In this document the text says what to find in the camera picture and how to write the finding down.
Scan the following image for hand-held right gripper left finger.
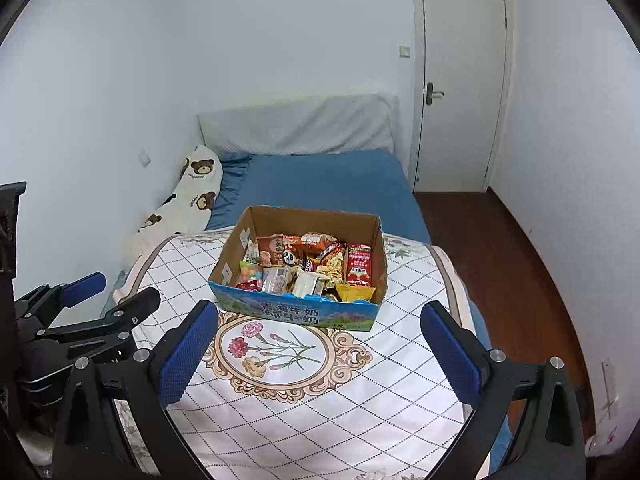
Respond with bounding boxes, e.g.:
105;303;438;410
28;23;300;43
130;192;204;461
52;300;221;480

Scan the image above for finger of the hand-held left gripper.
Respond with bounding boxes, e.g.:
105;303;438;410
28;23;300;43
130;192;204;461
35;288;161;361
15;272;107;331

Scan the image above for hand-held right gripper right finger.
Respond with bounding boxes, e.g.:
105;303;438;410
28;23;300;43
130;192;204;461
420;301;587;480

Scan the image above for colourful candy packet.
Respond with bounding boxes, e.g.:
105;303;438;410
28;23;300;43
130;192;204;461
239;259;264;286

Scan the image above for cardboard box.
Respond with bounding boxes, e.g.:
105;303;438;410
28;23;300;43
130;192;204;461
207;205;390;333

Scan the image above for red green-topped snack packet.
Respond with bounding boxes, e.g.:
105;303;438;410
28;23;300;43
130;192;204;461
346;243;373;287

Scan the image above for grey cookie snack packet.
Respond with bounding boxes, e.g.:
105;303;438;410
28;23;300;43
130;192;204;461
291;271;327;298

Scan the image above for plain yellow snack packet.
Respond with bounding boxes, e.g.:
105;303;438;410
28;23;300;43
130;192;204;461
334;283;377;305

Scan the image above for white patterned quilt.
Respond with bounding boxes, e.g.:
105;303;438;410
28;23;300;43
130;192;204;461
112;230;493;480

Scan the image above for bear print pillow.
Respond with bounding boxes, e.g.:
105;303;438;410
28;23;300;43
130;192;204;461
135;145;224;241

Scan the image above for orange panda snack packet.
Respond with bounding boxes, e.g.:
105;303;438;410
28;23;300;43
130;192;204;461
280;247;307;271

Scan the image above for yellow red snack packet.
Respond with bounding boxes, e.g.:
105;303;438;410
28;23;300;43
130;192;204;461
315;241;348;281

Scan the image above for orange white-label snack packet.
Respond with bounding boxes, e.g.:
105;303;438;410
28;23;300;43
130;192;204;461
300;232;338;252

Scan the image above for grey padded headboard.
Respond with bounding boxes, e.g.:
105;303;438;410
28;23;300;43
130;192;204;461
197;92;399;157

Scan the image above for white door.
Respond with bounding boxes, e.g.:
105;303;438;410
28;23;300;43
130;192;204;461
410;0;515;193

